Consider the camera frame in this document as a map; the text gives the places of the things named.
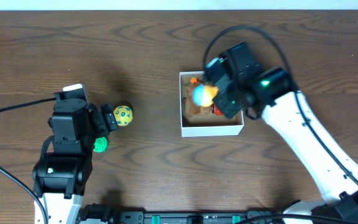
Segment yellow ball blue letters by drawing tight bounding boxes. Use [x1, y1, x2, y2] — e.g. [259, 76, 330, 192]
[113, 105, 133, 126]

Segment green round toy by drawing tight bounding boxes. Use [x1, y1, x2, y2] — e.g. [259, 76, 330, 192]
[93, 137, 109, 153]

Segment red toy fire truck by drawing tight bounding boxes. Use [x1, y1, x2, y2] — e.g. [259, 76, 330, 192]
[211, 104, 223, 116]

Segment orange rubber duck toy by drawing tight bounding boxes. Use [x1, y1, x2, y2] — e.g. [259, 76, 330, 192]
[193, 84, 219, 107]

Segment brown plush capybara toy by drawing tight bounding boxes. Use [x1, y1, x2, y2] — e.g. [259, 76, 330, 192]
[182, 76, 211, 118]

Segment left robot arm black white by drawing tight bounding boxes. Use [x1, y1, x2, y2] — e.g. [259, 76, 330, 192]
[32, 98, 117, 223]

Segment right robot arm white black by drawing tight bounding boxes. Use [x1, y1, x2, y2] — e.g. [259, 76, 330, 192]
[204, 58, 358, 223]

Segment white cardboard box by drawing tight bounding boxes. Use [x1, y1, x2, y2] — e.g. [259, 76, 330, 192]
[179, 72, 245, 138]

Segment black cable left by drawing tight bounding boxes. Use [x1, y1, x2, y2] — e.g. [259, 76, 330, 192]
[0, 97, 57, 121]

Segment black rail bottom edge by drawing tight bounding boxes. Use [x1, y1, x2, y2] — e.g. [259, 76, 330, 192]
[79, 202, 291, 224]

